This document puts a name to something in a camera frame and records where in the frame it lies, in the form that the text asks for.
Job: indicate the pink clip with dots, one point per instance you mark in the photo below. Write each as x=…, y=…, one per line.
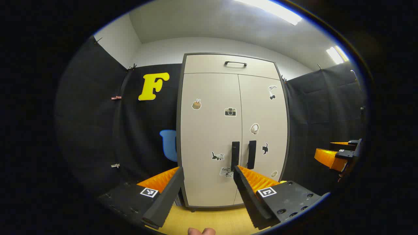
x=116, y=97

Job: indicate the black clip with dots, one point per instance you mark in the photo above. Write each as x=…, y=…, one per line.
x=319, y=67
x=97, y=40
x=283, y=79
x=132, y=67

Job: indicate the black backdrop cloth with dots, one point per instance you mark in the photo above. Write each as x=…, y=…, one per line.
x=91, y=130

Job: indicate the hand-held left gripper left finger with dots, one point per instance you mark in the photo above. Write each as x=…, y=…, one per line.
x=166, y=199

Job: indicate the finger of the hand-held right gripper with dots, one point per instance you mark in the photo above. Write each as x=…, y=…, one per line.
x=346, y=145
x=328, y=158

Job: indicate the small ceiling light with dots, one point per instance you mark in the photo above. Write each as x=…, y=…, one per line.
x=336, y=54

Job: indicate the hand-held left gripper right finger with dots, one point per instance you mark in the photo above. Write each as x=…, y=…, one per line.
x=249, y=199

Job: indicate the white double-door shoe cabinet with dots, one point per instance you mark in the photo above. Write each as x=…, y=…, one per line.
x=187, y=62

